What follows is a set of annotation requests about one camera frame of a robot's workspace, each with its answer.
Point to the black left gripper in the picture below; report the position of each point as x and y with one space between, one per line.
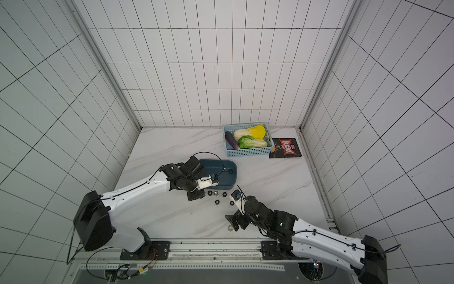
199 193

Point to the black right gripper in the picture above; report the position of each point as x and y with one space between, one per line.
244 215

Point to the dark teal storage box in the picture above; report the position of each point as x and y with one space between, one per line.
220 168

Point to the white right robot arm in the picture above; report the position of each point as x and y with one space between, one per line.
297 239

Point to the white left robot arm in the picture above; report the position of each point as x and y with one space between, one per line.
96 221

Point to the purple eggplant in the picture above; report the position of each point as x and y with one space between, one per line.
231 140

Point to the light blue perforated basket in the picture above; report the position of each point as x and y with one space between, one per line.
247 152

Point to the green lettuce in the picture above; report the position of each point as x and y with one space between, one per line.
249 142

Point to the yellow napa cabbage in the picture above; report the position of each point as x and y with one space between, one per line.
256 132

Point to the black Kray chips bag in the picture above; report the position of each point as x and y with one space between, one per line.
285 148

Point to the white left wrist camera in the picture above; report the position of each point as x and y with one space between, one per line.
207 182

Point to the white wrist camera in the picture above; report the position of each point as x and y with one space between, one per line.
237 198
207 182

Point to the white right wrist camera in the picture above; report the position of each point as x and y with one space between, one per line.
237 198

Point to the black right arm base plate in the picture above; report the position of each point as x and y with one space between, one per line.
275 250

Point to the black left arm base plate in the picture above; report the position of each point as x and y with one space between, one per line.
150 250

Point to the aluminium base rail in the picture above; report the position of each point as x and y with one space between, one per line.
184 254

